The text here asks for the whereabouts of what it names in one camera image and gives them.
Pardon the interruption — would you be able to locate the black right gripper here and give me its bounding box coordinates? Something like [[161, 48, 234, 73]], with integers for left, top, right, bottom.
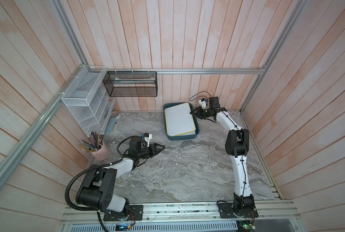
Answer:
[[189, 106, 212, 119]]

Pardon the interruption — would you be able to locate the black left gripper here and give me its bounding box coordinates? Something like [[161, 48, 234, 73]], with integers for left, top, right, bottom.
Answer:
[[137, 143, 165, 159]]

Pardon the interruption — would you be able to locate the yellow-framed whiteboard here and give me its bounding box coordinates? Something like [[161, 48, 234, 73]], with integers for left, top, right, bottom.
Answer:
[[164, 102, 196, 137]]

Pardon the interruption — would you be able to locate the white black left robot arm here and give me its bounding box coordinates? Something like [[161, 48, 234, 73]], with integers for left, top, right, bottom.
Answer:
[[66, 133, 165, 218]]

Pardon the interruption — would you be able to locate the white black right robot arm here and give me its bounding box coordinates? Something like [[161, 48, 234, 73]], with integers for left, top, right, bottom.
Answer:
[[191, 96, 259, 218]]

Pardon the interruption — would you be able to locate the teal plastic storage box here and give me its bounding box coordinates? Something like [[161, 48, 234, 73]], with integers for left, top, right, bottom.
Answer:
[[163, 102, 200, 141]]

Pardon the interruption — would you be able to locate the light blue stapler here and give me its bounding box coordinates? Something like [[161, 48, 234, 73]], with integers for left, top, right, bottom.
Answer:
[[104, 118, 117, 137]]

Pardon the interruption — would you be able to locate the pink pencil cup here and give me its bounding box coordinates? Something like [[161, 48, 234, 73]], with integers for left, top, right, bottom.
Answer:
[[91, 142, 110, 160]]

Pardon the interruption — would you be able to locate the small clear tape roll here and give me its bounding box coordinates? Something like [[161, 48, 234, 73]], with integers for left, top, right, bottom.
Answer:
[[110, 111, 120, 119]]

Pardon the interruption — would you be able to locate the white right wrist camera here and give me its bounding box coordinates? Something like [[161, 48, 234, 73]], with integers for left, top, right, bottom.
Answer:
[[199, 98, 208, 108]]

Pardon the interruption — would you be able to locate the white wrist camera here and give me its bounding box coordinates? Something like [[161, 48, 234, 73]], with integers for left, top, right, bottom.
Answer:
[[142, 133, 152, 148], [199, 98, 208, 108]]

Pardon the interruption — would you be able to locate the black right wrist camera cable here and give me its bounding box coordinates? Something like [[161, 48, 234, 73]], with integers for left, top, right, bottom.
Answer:
[[189, 91, 212, 102]]

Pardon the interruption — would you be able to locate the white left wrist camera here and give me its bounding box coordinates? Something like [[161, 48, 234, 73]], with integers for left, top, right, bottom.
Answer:
[[142, 133, 152, 148]]

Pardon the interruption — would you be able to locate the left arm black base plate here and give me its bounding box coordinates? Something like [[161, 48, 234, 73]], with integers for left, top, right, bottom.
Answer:
[[103, 205, 143, 222]]

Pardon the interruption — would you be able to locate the aluminium horizontal wall rail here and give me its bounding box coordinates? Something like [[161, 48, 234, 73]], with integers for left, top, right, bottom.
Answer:
[[88, 65, 265, 75]]

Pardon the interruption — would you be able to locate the black mesh wall basket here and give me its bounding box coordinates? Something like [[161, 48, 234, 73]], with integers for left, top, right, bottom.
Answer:
[[103, 71, 158, 97]]

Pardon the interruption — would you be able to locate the white wire wall shelf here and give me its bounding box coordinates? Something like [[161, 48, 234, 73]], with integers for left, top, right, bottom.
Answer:
[[62, 65, 115, 135]]

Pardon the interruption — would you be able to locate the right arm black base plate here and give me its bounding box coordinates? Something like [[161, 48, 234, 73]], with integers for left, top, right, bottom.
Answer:
[[216, 201, 259, 219]]

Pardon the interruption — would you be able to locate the black corrugated cable conduit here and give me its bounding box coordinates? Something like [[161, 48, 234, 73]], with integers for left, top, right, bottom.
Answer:
[[64, 135, 142, 232]]

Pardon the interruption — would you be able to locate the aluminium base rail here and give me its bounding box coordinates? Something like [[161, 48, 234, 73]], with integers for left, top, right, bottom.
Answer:
[[60, 200, 301, 225]]

